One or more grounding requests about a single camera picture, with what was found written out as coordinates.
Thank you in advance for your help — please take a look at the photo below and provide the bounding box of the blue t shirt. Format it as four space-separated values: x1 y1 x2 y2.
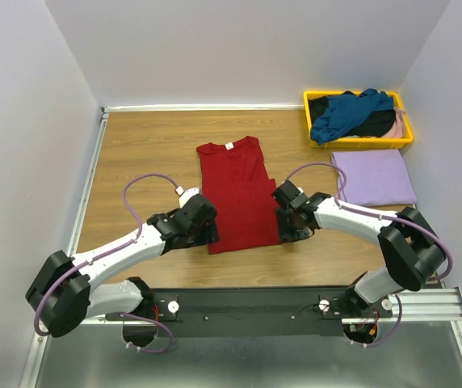
309 87 395 146

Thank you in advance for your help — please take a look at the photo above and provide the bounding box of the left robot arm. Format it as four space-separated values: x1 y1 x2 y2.
25 189 218 338

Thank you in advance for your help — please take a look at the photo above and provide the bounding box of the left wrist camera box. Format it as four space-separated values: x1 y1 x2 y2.
175 186 200 208

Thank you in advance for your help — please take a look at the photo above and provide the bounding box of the black t shirt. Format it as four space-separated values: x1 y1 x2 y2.
308 91 397 138

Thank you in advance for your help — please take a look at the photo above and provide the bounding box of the yellow plastic bin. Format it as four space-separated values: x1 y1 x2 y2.
303 89 414 150

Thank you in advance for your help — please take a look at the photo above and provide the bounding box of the red t shirt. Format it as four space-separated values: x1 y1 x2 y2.
196 136 279 255

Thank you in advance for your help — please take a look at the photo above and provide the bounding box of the pink t shirt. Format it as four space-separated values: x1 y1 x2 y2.
384 108 405 138

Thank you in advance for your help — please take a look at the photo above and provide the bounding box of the aluminium front rail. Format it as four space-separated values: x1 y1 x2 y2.
36 286 462 325

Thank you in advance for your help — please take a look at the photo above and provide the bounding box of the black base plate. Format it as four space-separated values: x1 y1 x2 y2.
105 287 393 340

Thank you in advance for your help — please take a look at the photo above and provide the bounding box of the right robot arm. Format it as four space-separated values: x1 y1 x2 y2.
272 180 452 317

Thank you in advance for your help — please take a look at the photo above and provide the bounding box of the folded purple t shirt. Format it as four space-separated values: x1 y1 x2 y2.
331 149 417 207

